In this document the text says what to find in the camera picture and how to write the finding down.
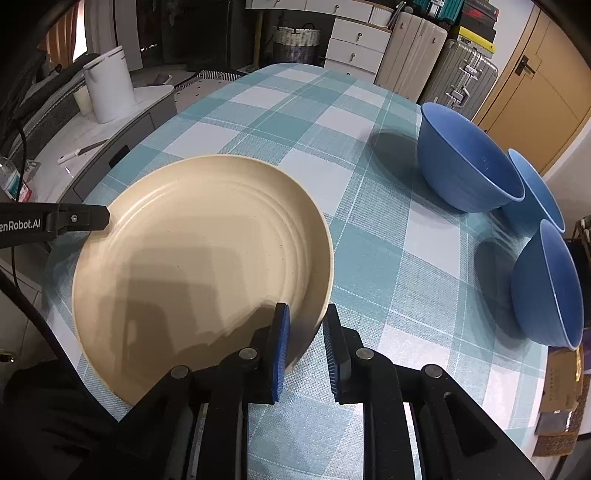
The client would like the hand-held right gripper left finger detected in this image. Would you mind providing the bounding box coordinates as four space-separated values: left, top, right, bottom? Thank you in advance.
115 302 291 480

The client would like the cream plate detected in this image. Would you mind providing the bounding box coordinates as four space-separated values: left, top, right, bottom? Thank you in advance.
71 154 334 407

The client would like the white side cabinet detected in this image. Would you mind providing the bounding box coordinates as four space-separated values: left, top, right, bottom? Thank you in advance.
0 83 178 217

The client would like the light blue bowl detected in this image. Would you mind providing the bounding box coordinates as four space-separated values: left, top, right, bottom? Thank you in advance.
501 148 566 237

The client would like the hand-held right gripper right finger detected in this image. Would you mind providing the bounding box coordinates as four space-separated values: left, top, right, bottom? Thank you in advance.
322 310 546 480

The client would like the clear water bottle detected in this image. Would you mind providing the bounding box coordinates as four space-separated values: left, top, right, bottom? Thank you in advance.
0 157 34 204

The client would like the teal suitcase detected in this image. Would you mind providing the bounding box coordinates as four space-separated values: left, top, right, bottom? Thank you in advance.
411 0 465 19

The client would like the orange brown curtain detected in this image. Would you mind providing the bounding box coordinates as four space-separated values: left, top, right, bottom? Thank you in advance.
46 0 88 65

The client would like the silver suitcase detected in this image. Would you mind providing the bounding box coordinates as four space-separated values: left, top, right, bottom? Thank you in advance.
418 39 499 121

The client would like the printed cardboard box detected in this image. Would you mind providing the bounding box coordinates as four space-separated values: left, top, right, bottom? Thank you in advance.
536 342 587 437

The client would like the person's black clothing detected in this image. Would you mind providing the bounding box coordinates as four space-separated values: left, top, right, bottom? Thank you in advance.
0 357 125 480

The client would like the small cream cup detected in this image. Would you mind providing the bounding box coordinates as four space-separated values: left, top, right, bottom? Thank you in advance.
74 88 95 116

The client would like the grey white woven basket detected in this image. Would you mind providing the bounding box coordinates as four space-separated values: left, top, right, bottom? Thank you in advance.
272 25 321 65

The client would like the white drawer cabinet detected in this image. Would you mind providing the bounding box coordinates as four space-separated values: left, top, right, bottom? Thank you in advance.
323 16 392 77

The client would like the tan wooden door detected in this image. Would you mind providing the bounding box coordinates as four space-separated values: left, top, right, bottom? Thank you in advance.
473 4 591 174

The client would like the dark grey sofa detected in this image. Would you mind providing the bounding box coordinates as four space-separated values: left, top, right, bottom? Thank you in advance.
21 53 102 139

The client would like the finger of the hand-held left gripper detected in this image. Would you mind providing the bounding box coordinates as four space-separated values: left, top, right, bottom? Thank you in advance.
58 204 112 236

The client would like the cream suitcase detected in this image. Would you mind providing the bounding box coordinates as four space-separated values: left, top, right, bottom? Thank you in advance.
374 10 448 100

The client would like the white kettle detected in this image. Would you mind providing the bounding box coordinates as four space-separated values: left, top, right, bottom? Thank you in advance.
82 45 136 125

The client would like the black shoe box red logo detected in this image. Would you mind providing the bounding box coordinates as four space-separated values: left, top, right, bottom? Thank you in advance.
462 2 500 22

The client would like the black white patterned floor mat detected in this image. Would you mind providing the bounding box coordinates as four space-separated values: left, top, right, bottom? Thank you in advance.
173 69 245 116

